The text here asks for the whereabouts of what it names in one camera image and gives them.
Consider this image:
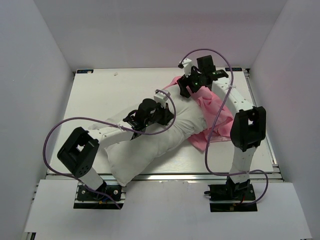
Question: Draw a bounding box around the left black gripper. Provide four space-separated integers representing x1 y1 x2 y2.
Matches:
144 101 174 127

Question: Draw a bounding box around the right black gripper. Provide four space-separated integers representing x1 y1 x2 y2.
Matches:
177 65 205 98

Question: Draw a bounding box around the white pillow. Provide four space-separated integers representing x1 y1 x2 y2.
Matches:
104 85 207 187

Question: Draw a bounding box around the pink pillowcase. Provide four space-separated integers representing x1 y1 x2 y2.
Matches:
158 76 233 155

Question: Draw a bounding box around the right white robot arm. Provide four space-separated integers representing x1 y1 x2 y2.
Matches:
177 55 266 200

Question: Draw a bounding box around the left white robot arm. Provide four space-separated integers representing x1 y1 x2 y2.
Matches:
57 98 175 200

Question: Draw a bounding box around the right blue corner label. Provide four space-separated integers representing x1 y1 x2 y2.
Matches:
224 67 243 72

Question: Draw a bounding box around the blue corner label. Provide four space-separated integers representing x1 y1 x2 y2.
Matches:
76 69 94 74
224 67 243 72

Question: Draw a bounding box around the left blue corner label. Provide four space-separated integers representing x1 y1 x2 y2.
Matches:
76 69 94 74

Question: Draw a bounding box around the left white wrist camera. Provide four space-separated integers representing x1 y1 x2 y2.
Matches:
153 89 171 108

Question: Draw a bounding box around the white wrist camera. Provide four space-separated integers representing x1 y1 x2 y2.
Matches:
153 89 171 108
178 58 194 77

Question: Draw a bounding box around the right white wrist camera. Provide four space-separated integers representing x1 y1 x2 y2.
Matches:
178 58 194 77

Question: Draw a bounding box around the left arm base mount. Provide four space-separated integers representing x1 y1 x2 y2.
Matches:
73 183 126 210

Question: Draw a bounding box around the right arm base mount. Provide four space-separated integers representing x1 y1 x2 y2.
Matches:
203 184 258 213

